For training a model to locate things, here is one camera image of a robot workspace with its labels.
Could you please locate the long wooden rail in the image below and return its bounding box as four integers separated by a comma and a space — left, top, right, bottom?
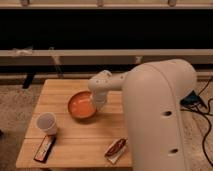
0, 49, 213, 66

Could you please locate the dark chocolate bar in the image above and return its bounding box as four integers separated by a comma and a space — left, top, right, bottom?
34, 135, 56, 163

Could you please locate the wooden table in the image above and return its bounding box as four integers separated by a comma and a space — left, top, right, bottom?
16, 79, 126, 169

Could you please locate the blue power box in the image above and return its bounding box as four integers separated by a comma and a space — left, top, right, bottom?
180, 91, 204, 106

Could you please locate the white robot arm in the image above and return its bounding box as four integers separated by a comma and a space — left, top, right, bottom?
88, 59, 197, 171

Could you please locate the orange ceramic bowl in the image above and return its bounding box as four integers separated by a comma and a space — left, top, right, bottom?
68, 91, 97, 120

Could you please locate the black cable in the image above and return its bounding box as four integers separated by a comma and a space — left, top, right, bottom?
181, 76, 213, 168

